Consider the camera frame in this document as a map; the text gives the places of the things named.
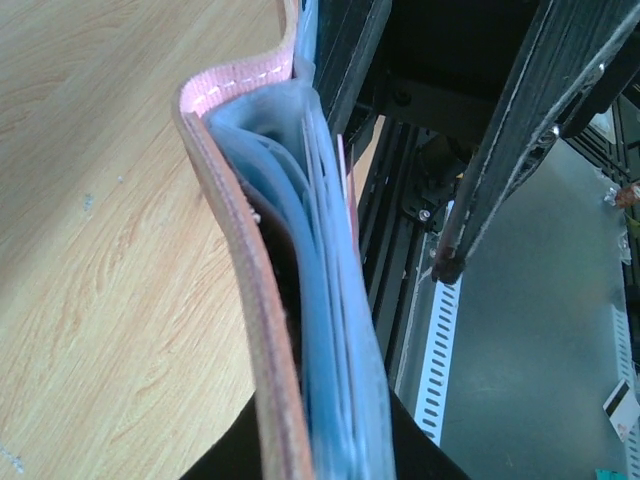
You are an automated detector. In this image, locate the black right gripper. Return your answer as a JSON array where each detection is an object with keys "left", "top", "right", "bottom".
[{"left": 314, "top": 0, "right": 639, "bottom": 284}]

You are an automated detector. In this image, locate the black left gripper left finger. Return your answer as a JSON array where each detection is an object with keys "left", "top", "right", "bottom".
[{"left": 183, "top": 395, "right": 262, "bottom": 480}]

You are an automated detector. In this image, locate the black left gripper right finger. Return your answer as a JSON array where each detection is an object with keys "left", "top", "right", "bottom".
[{"left": 389, "top": 390, "right": 470, "bottom": 480}]

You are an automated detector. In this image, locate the pink card holder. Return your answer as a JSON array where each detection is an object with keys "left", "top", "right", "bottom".
[{"left": 173, "top": 1, "right": 396, "bottom": 479}]

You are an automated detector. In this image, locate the teal card on floor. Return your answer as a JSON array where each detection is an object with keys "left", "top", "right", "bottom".
[{"left": 595, "top": 468, "right": 629, "bottom": 480}]

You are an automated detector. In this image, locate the white card on floor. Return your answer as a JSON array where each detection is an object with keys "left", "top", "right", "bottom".
[{"left": 603, "top": 379, "right": 639, "bottom": 442}]

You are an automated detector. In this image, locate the grey slotted cable duct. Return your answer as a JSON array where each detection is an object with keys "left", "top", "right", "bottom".
[{"left": 413, "top": 279, "right": 462, "bottom": 446}]

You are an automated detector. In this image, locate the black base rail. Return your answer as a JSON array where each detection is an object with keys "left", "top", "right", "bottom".
[{"left": 358, "top": 119, "right": 475, "bottom": 391}]

